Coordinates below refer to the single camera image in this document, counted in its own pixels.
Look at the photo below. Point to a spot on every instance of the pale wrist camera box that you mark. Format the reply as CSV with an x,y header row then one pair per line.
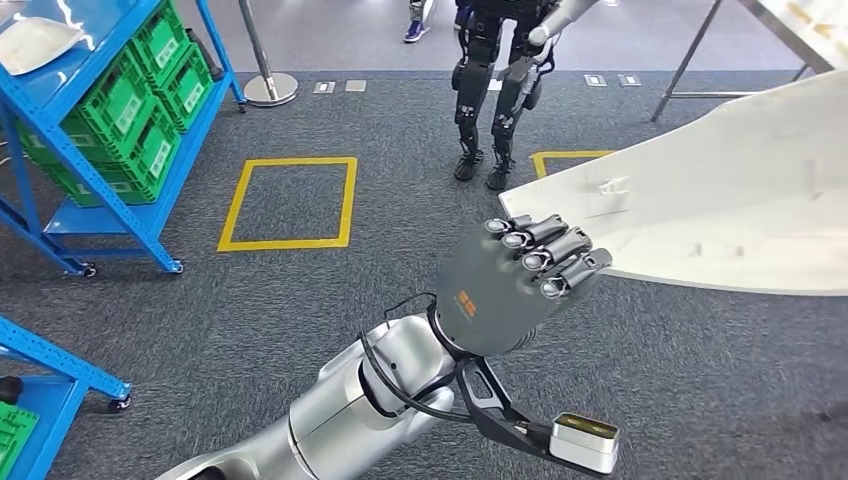
x,y
583,447

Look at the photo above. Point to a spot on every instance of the steel workbench table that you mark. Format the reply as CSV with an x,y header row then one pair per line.
x,y
808,26

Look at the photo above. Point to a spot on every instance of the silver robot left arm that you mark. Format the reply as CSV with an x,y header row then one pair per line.
x,y
344,411

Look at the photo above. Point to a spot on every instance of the white plastic body panel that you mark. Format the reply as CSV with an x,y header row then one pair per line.
x,y
33,43
729,199

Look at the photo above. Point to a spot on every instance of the metal floor outlet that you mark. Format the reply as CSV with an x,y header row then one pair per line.
x,y
630,80
324,87
595,80
356,85

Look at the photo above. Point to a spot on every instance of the person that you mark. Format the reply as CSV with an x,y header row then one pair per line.
x,y
416,30

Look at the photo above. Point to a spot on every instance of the chrome stanchion post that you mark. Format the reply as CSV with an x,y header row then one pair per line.
x,y
270,89

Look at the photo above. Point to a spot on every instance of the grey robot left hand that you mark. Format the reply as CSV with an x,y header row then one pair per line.
x,y
490,298

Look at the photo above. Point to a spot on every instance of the black humanoid robot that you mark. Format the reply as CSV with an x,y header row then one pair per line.
x,y
472,79

